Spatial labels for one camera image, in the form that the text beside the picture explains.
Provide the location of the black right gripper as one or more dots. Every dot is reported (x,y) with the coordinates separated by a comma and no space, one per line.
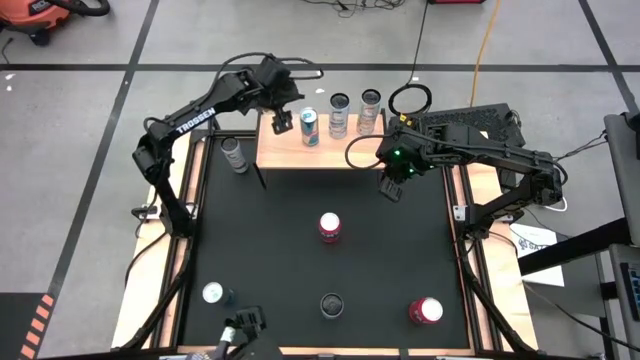
(410,150)

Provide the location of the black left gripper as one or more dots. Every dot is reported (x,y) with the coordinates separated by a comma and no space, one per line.
(277,85)

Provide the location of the teal can silver lid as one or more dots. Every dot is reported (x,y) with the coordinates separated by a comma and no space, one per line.
(310,130)

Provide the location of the red lettered soda can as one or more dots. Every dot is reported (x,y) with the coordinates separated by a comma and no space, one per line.
(330,222)

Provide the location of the dark blue can silver lid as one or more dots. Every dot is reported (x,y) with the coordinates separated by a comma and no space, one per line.
(212,292)

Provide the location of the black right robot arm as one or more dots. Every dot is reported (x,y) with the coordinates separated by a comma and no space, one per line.
(500,152)

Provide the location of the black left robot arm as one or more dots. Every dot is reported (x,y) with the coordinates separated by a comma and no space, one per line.
(167,195)

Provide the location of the wooden shelf black legs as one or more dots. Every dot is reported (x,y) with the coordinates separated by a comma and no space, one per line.
(300,155)

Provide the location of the black perforated computer case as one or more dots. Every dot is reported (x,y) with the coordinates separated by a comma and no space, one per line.
(475,120)

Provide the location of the grey power brick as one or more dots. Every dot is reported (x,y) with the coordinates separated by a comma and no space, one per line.
(145,213)

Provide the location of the white printed paper sheet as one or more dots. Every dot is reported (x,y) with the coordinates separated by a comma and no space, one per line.
(545,277)

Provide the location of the black metal beam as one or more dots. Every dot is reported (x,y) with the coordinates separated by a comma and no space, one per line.
(575,247)

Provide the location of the grey metal workstation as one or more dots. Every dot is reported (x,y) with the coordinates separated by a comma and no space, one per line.
(625,165)

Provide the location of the keyboard with blue keys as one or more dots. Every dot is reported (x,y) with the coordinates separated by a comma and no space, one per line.
(632,290)

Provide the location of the orange shop vacuum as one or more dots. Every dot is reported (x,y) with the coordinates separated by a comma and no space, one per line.
(30,20)

